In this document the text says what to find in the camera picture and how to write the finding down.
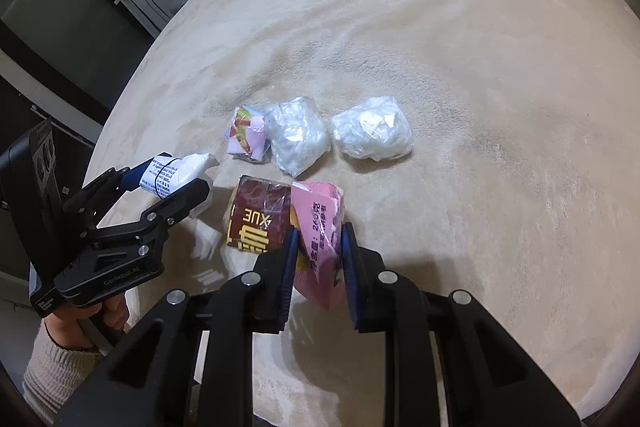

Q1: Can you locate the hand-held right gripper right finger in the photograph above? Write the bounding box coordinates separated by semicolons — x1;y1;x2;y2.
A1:
340;222;583;427

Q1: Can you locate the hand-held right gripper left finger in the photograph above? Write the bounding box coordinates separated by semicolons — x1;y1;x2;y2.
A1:
52;227;301;427

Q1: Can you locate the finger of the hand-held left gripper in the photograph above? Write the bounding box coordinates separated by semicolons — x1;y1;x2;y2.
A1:
62;159;161;233
80;177;211;253

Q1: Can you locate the white tissue pack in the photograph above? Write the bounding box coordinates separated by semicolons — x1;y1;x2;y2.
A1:
139;152;221;200

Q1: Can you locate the pink carton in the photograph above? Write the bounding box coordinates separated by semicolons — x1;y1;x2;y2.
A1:
290;180;347;312

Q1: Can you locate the maroon snack packet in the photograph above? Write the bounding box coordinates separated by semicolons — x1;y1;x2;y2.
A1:
223;175;293;265

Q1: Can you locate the pink colourful snack wrapper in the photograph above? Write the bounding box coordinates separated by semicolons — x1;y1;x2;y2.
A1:
226;105;272;164

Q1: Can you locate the clear plastic bag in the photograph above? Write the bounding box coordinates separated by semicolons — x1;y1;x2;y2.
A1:
262;96;332;178
331;96;416;161

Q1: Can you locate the person's left forearm beige sleeve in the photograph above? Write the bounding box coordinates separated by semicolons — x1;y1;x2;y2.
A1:
22;322;113;427

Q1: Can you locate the person's left hand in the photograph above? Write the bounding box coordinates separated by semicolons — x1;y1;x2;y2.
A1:
42;294;128;350

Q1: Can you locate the dark glass door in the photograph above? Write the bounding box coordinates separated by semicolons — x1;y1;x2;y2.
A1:
0;0;156;118

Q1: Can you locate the bed with beige blanket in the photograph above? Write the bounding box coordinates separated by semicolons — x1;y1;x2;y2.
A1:
90;0;640;427

